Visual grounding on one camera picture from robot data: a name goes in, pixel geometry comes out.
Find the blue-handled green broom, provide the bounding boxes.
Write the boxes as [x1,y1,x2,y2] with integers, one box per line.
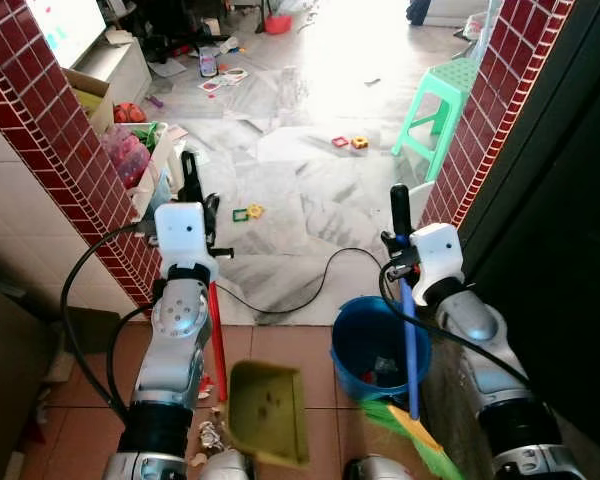
[360,185,463,480]

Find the olive dustpan with red handle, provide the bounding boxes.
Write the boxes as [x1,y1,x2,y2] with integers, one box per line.
[180,150,311,469]

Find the green and yellow toy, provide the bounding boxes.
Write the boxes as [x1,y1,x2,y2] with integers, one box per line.
[232,204,266,222]

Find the white plastic basket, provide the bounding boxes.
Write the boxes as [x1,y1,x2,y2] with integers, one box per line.
[130,122,188,216]

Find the white round bowl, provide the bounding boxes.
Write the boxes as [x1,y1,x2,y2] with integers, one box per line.
[410,180,437,226]

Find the blue plastic bucket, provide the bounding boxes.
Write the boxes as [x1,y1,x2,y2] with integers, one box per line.
[330,296,433,403]

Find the pink plastic bag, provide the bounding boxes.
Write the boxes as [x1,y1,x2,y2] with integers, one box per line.
[105,130,151,191]

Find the orange red ball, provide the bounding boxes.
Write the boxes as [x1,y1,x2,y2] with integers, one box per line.
[113,102,146,124]

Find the red and yellow toy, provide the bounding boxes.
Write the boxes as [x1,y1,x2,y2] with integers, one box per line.
[332,135,371,151]

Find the brown cardboard box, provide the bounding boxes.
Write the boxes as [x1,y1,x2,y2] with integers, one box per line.
[62,68,116,136]

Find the black door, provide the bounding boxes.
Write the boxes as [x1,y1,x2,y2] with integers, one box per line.
[458,0,600,461]

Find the white low cabinet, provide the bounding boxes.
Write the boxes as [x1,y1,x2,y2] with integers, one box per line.
[75,40,153,106]

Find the crumpled silver foil ball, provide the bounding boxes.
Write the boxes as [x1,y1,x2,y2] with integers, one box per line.
[198,420,226,451]

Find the green plastic stool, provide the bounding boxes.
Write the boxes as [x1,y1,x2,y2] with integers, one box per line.
[392,58,481,183]

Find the red plastic basin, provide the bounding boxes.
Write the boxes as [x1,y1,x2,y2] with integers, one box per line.
[265,14,293,35]

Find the silver right robot leg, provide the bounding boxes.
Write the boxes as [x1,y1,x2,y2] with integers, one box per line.
[342,455,416,480]

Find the bright white screen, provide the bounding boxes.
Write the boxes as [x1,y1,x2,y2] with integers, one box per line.
[25,0,109,69]

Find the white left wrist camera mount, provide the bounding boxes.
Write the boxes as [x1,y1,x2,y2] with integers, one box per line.
[155,202,219,281]

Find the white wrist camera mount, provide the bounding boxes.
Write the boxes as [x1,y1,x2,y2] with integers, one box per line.
[412,222,466,306]
[155,202,219,281]

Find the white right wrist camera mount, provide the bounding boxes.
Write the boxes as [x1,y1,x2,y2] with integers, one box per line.
[412,222,466,306]

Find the thin black floor cable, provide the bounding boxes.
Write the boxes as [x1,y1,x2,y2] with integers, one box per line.
[215,248,386,317]

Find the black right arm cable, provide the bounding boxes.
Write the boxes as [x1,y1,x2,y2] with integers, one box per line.
[378,258,533,393]

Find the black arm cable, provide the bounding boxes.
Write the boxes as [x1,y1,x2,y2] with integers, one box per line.
[378,258,533,393]
[62,225,159,426]

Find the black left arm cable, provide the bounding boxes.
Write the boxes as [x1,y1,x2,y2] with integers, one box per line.
[62,225,159,426]

